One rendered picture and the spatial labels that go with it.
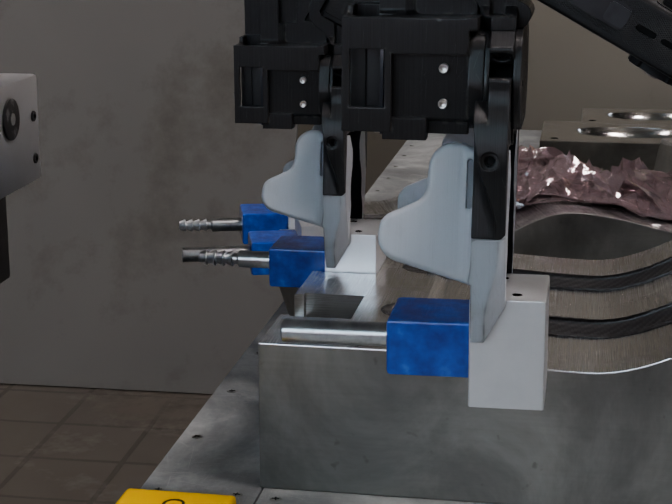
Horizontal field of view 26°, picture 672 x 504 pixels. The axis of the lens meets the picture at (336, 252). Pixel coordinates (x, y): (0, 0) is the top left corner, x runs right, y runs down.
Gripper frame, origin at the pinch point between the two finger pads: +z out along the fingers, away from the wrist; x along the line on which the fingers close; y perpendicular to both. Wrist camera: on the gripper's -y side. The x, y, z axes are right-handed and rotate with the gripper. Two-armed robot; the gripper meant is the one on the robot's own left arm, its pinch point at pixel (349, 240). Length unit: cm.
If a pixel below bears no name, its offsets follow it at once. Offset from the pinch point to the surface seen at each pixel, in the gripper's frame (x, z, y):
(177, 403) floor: -208, 90, 74
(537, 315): 31.7, -4.4, -14.1
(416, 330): 31.3, -3.2, -8.4
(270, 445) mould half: 19.1, 7.9, 1.6
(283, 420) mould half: 19.1, 6.3, 0.8
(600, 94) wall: -306, 30, -19
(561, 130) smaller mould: -74, 4, -13
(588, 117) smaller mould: -92, 5, -16
